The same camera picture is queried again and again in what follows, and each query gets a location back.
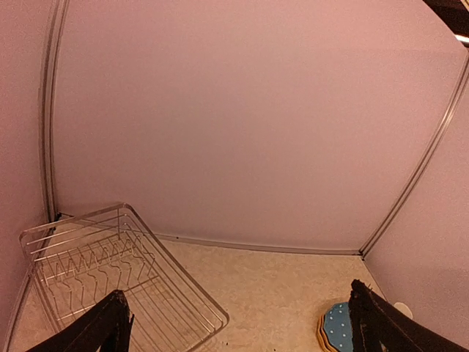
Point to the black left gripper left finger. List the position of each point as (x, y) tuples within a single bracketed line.
[(105, 327)]

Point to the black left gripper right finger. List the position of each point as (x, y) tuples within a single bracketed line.
[(378, 326)]

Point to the light blue mug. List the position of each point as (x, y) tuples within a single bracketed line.
[(404, 309)]

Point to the blue dotted plate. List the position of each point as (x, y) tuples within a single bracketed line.
[(337, 327)]

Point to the yellow dotted plate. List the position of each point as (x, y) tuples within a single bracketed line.
[(319, 336), (322, 330)]

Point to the metal wire dish rack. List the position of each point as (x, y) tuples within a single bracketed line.
[(78, 260)]

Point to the left aluminium frame post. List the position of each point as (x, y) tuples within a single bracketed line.
[(47, 92)]

